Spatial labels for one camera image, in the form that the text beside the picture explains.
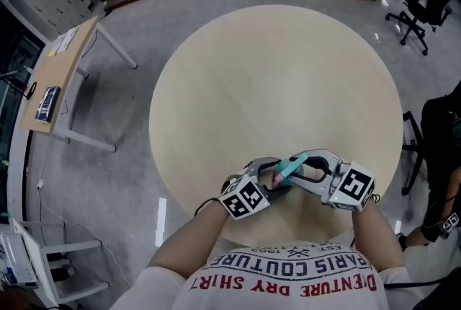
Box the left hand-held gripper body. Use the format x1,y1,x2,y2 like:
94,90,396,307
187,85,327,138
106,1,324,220
218,173,272,221

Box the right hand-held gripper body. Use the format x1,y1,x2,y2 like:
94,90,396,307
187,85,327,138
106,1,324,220
319,156,376,213

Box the person's right forearm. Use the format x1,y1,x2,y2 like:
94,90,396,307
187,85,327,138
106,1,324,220
351,207,404,272

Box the person's left forearm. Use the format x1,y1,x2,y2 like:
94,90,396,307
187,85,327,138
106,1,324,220
147,207,230,279

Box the black swivel stool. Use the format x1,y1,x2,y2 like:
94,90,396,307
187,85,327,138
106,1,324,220
401,110,429,196

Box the white printed t-shirt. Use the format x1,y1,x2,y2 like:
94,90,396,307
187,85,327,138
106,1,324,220
109,242,422,310

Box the blue book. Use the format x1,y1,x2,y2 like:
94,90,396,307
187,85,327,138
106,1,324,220
35,85,61,123

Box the white metal rack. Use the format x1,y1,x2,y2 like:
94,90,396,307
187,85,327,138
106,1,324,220
0,218,111,310

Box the wooden desk white legs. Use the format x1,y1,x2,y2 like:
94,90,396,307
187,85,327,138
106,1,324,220
19,14,138,154

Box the paper sheets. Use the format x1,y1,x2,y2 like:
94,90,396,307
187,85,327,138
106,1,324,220
48,25,81,56

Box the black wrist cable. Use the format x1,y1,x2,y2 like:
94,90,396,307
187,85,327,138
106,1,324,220
193,196,221,218

